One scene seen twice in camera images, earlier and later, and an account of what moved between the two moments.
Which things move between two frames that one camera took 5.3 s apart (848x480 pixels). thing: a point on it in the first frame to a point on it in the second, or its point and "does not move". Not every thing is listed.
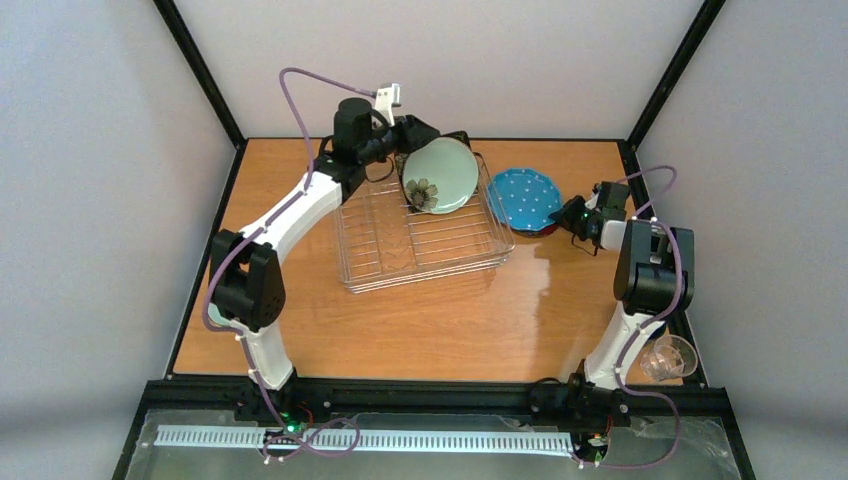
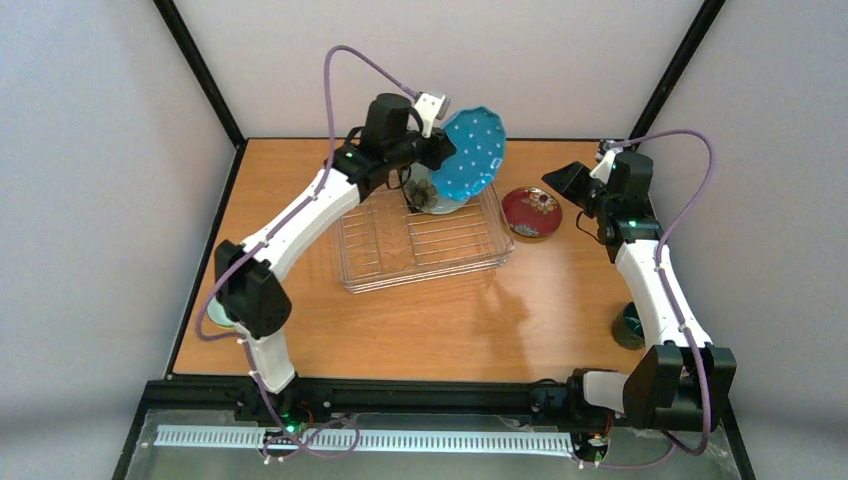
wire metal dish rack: [382, 242] does not move
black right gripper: [573, 216] to [584, 187]
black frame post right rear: [696, 36] does not move
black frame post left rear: [201, 72] does not move
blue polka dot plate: [523, 199] to [479, 136]
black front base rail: [547, 398] does not move
